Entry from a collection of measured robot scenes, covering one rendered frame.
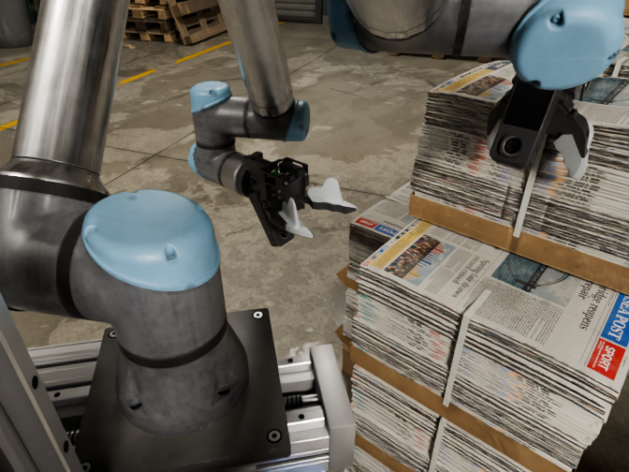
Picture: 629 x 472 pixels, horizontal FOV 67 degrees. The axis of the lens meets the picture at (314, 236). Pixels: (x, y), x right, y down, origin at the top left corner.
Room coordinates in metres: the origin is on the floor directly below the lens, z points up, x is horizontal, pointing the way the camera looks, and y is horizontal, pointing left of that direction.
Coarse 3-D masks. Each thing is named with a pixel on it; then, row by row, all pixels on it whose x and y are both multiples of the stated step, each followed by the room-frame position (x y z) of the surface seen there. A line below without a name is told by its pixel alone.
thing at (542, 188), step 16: (592, 80) 0.80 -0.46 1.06; (608, 80) 0.80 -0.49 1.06; (576, 96) 0.71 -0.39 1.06; (592, 96) 0.71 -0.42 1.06; (544, 160) 0.62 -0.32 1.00; (560, 160) 0.60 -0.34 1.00; (512, 176) 0.64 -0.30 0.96; (528, 176) 0.63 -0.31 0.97; (544, 176) 0.61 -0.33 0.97; (512, 192) 0.63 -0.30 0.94; (544, 192) 0.61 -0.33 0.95; (512, 208) 0.63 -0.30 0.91; (528, 208) 0.62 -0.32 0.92; (544, 208) 0.60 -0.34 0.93; (512, 224) 0.63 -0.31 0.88; (528, 224) 0.61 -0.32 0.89
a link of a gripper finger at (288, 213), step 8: (288, 200) 0.68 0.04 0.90; (288, 208) 0.68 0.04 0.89; (296, 208) 0.66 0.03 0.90; (288, 216) 0.68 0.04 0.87; (296, 216) 0.65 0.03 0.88; (288, 224) 0.66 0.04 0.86; (296, 224) 0.65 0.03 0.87; (296, 232) 0.64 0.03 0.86; (304, 232) 0.63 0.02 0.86; (312, 232) 0.63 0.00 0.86
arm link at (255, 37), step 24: (240, 0) 0.67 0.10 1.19; (264, 0) 0.69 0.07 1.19; (240, 24) 0.69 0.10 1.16; (264, 24) 0.70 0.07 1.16; (240, 48) 0.72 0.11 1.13; (264, 48) 0.72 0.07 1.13; (264, 72) 0.74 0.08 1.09; (288, 72) 0.79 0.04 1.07; (264, 96) 0.76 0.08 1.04; (288, 96) 0.79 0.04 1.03; (264, 120) 0.80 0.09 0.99; (288, 120) 0.81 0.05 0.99
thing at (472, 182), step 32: (448, 96) 0.72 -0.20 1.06; (480, 96) 0.70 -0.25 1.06; (448, 128) 0.72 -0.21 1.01; (480, 128) 0.68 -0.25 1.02; (416, 160) 0.74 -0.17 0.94; (448, 160) 0.71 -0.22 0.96; (480, 160) 0.67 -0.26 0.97; (416, 192) 0.74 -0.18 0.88; (448, 192) 0.69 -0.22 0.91; (480, 192) 0.66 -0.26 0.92
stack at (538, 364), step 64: (384, 256) 0.62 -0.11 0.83; (448, 256) 0.62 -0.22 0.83; (512, 256) 0.62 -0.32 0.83; (384, 320) 0.57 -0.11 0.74; (448, 320) 0.50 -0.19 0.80; (512, 320) 0.47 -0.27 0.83; (576, 320) 0.47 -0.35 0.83; (384, 384) 0.56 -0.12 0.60; (448, 384) 0.48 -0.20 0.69; (512, 384) 0.43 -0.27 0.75; (576, 384) 0.39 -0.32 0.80; (384, 448) 0.54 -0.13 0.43; (448, 448) 0.47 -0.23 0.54; (576, 448) 0.37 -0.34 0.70
